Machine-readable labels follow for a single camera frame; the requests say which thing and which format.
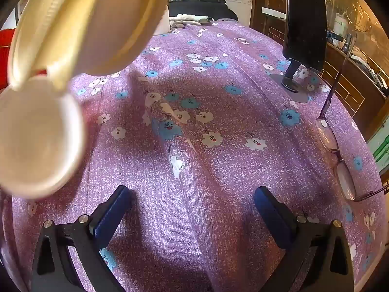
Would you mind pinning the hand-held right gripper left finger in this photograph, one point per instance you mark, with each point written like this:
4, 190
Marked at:
111, 216

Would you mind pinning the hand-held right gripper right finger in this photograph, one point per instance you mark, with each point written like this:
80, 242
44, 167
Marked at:
270, 216

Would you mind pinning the beige bowl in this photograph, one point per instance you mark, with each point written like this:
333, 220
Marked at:
91, 24
36, 140

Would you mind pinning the purple floral tablecloth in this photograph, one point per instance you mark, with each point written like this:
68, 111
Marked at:
212, 164

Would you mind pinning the purple-framed eyeglasses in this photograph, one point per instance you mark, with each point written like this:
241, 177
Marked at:
326, 138

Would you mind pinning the green white box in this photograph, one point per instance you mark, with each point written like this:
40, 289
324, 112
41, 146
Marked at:
380, 149

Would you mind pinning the grey phone stand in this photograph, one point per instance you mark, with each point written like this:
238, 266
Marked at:
290, 82

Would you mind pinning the red cloth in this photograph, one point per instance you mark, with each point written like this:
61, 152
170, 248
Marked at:
6, 57

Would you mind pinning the black phone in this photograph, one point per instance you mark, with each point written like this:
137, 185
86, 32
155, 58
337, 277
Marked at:
305, 24

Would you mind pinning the white cloth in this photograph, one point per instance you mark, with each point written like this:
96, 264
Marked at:
188, 20

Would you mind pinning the black sofa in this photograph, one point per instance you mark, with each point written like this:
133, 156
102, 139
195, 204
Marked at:
200, 7

